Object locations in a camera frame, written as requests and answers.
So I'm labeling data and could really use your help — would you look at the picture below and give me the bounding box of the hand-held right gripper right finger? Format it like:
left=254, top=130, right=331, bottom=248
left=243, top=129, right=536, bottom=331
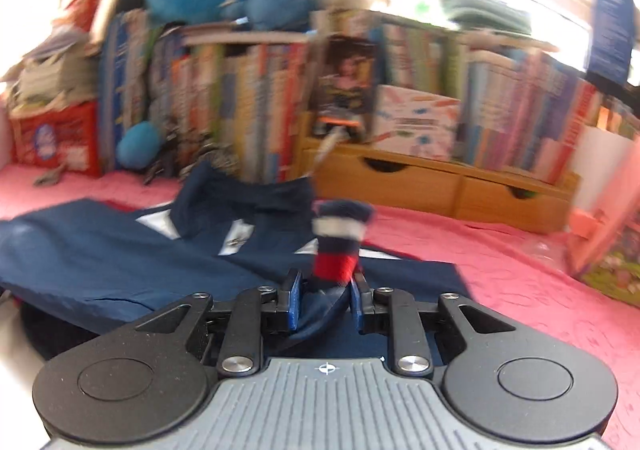
left=350, top=270, right=518, bottom=376

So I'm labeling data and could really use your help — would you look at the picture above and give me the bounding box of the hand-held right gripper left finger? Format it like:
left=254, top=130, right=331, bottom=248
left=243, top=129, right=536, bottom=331
left=132, top=267, right=305, bottom=378

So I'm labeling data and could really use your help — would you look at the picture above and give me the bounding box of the navy jacket with striped cuffs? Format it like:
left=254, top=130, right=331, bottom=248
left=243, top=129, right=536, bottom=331
left=0, top=161, right=473, bottom=366

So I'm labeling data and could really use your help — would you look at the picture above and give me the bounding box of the wooden drawer organiser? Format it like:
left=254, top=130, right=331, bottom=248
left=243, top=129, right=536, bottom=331
left=295, top=112, right=581, bottom=233

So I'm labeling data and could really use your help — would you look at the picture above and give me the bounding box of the pink blanket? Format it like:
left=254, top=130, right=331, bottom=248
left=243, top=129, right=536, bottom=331
left=0, top=162, right=640, bottom=450

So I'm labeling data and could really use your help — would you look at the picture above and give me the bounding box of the white printed box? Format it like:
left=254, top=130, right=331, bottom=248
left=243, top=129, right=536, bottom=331
left=372, top=85, right=461, bottom=161

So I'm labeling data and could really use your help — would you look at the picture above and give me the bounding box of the model bicycle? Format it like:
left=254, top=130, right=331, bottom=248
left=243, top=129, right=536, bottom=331
left=145, top=127, right=241, bottom=186

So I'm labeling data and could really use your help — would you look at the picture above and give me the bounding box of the row of books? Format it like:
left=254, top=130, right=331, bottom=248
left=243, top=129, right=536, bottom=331
left=97, top=7, right=640, bottom=186

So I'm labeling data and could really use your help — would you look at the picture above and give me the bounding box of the blue plush ball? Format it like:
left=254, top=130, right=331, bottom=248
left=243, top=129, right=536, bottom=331
left=116, top=121, right=162, bottom=168

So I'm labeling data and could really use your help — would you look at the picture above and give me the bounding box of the dark cover book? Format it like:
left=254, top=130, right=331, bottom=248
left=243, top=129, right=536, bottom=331
left=310, top=37, right=381, bottom=116

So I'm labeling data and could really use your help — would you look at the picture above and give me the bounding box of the colourful picture book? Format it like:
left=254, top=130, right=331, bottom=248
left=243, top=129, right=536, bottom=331
left=567, top=135, right=640, bottom=303

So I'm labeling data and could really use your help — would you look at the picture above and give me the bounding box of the small grey cloth piece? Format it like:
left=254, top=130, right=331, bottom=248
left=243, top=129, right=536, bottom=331
left=32, top=165, right=68, bottom=188

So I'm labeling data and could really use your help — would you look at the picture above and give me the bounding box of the red plastic crate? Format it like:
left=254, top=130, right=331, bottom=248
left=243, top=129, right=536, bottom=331
left=10, top=102, right=103, bottom=177

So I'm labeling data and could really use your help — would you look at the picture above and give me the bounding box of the green folded cloth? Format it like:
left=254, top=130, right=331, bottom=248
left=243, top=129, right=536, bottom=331
left=440, top=0, right=533, bottom=36

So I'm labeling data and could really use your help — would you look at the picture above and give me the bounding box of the stack of papers and booklets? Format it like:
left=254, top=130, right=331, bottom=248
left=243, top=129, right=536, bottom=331
left=2, top=27, right=101, bottom=118

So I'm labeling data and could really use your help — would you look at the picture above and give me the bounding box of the brown cardboard piece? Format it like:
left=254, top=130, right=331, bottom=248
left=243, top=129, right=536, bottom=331
left=91, top=0, right=135, bottom=55

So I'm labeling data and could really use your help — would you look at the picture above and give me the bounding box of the blue booklet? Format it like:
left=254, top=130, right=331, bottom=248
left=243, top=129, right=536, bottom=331
left=585, top=0, right=638, bottom=86

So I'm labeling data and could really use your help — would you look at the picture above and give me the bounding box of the skipping rope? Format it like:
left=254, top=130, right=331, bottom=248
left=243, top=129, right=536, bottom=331
left=307, top=122, right=351, bottom=181

